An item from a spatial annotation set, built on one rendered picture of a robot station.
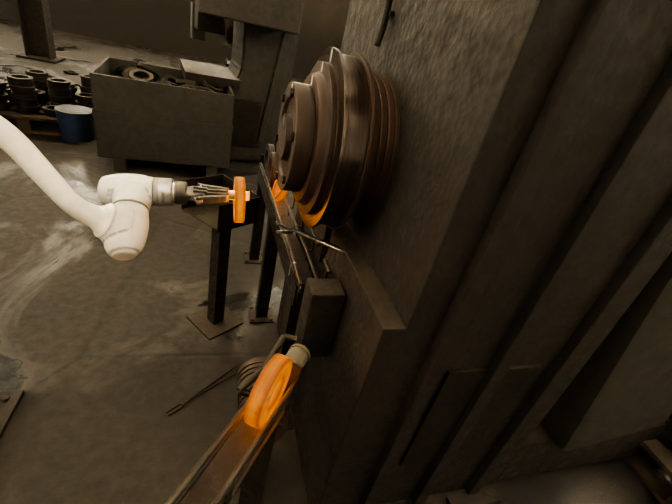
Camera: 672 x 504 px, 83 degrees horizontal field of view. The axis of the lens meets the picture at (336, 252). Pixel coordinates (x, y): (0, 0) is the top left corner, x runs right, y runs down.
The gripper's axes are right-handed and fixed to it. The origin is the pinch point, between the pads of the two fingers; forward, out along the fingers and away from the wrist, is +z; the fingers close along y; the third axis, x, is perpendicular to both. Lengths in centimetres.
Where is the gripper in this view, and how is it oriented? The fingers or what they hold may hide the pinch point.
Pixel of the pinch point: (239, 195)
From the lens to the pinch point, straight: 134.7
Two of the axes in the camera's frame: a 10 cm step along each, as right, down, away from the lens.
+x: 1.6, -8.4, -5.1
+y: 2.5, 5.4, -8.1
